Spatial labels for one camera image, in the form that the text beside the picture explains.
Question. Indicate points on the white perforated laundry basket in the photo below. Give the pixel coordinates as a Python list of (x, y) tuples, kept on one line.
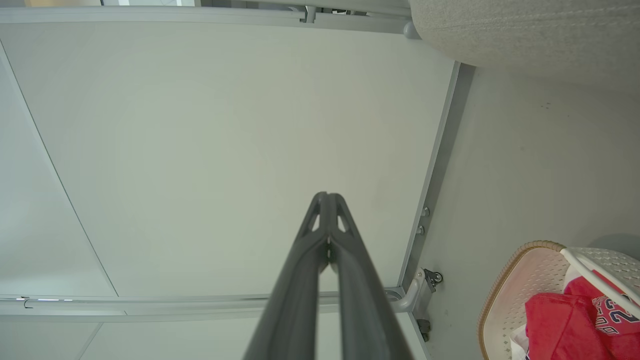
[(525, 280)]

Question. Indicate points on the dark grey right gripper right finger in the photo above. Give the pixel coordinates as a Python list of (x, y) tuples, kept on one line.
[(365, 310)]

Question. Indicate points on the red jersey number 23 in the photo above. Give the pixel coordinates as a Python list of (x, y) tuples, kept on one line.
[(560, 325)]

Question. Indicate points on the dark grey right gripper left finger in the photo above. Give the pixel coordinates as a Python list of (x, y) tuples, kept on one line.
[(292, 300)]

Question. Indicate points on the white garment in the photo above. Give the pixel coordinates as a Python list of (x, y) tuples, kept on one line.
[(520, 340)]

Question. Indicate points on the black caster wheel grey bracket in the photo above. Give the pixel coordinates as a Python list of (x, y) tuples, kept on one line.
[(424, 328), (433, 277)]

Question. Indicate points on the grey fabric cushion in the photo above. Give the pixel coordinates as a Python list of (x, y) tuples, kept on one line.
[(540, 35)]

